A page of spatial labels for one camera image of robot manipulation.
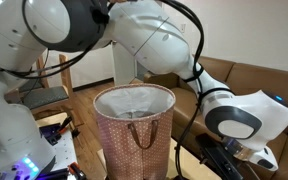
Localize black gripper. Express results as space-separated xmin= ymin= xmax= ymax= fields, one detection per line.
xmin=195 ymin=134 xmax=246 ymax=180

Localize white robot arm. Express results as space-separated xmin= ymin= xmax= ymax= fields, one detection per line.
xmin=0 ymin=0 xmax=288 ymax=179

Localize brown leather sofa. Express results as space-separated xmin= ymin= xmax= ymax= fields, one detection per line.
xmin=144 ymin=57 xmax=288 ymax=180

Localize wooden chair with grey cushion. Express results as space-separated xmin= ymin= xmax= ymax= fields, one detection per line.
xmin=8 ymin=66 xmax=84 ymax=126

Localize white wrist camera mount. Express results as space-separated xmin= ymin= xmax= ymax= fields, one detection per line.
xmin=249 ymin=146 xmax=278 ymax=171

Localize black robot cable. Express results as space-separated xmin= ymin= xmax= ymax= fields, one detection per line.
xmin=157 ymin=0 xmax=206 ymax=179

